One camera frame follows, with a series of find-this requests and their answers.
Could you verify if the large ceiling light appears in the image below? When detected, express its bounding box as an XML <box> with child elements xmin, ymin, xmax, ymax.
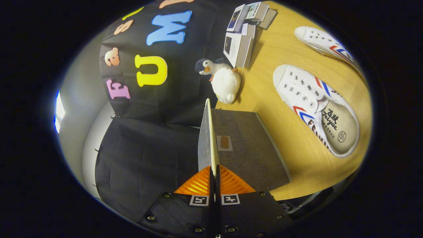
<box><xmin>54</xmin><ymin>90</ymin><xmax>66</xmax><ymax>134</ymax></box>

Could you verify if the dark grey book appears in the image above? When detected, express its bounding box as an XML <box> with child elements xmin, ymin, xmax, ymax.
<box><xmin>258</xmin><ymin>8</ymin><xmax>278</xmax><ymax>30</ymax></box>

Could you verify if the teal cover book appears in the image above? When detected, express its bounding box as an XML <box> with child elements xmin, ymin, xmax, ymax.
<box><xmin>245</xmin><ymin>2</ymin><xmax>270</xmax><ymax>22</ymax></box>

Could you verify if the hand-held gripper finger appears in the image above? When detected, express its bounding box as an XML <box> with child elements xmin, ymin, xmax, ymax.
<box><xmin>138</xmin><ymin>165</ymin><xmax>216</xmax><ymax>238</ymax></box>
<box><xmin>215</xmin><ymin>164</ymin><xmax>293</xmax><ymax>238</ymax></box>

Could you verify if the white shoe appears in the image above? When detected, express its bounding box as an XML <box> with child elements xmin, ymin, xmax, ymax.
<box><xmin>273</xmin><ymin>64</ymin><xmax>360</xmax><ymax>158</ymax></box>
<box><xmin>294</xmin><ymin>26</ymin><xmax>365</xmax><ymax>80</ymax></box>

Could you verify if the white book blue picture cover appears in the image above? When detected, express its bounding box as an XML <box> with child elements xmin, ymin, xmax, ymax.
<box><xmin>227</xmin><ymin>4</ymin><xmax>250</xmax><ymax>33</ymax></box>

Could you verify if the grey fabric storage box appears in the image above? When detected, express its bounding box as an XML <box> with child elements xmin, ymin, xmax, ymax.
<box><xmin>198</xmin><ymin>98</ymin><xmax>292</xmax><ymax>193</ymax></box>

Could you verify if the white book dark photo cover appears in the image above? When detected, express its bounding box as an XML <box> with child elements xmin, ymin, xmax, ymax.
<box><xmin>223</xmin><ymin>32</ymin><xmax>253</xmax><ymax>69</ymax></box>

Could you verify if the penguin plush toy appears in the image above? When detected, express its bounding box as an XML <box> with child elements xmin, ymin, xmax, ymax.
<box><xmin>195</xmin><ymin>58</ymin><xmax>242</xmax><ymax>104</ymax></box>

